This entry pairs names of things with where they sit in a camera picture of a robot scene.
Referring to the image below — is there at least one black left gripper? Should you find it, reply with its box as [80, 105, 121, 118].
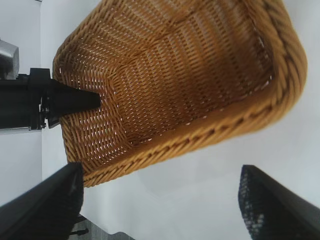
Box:
[0, 67, 101, 132]

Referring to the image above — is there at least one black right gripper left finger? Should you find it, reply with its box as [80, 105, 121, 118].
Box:
[0, 161, 85, 240]

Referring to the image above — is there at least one tan woven wicker basket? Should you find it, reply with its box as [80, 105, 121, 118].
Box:
[52, 0, 308, 188]

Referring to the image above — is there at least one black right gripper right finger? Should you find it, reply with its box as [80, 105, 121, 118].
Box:
[237, 164, 320, 240]

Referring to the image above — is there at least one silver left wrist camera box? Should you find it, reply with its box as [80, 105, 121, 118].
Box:
[0, 39, 20, 81]

